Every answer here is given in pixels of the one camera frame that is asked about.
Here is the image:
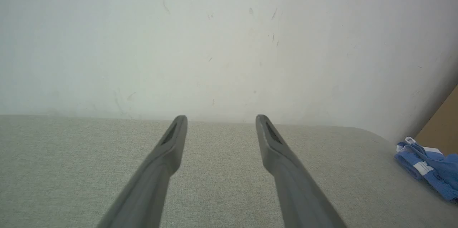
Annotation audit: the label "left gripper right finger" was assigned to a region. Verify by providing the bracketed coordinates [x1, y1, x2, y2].
[255, 114, 347, 228]

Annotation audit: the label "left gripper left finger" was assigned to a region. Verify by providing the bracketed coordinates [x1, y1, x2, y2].
[96, 115, 189, 228]

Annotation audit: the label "blue shorts with white trim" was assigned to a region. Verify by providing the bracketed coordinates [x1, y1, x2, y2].
[394, 136, 458, 204]

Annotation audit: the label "grey fabric sofa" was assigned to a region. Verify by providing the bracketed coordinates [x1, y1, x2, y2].
[0, 114, 458, 228]

